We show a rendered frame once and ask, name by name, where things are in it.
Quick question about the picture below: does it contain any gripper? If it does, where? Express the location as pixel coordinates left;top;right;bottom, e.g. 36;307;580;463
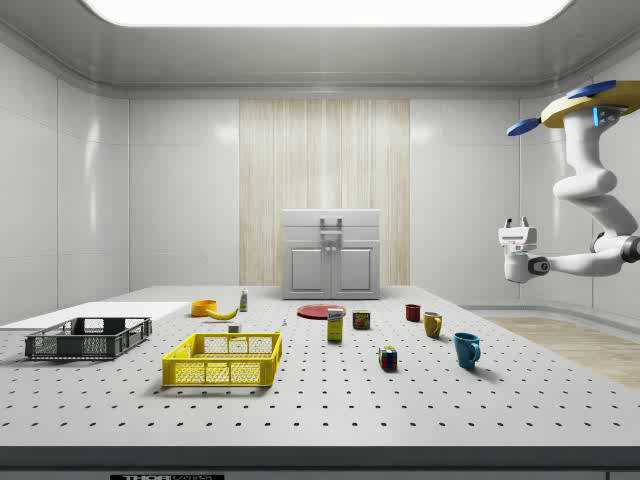
497;215;539;253

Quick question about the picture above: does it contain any yellow mug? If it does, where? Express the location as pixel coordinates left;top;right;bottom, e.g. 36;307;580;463
422;311;445;339

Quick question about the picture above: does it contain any blue mug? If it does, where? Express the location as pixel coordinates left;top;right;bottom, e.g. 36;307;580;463
452;331;483;371

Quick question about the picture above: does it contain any drone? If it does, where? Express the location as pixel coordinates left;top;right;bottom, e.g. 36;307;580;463
505;79;640;137

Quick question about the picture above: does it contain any white cabinet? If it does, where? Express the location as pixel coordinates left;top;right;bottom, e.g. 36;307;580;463
280;208;382;301

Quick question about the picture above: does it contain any yellow carton box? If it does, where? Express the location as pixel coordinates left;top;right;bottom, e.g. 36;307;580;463
326;307;347;344

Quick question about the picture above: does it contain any red plate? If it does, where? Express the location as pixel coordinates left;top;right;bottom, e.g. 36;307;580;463
296;303;348;321

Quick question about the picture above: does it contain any yellow basket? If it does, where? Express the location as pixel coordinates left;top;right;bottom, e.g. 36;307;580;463
161;331;284;388

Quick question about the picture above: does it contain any white board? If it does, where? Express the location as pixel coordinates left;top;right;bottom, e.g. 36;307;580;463
0;301;194;332

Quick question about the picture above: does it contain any dark grey basket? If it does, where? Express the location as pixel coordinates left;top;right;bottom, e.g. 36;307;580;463
24;316;154;362

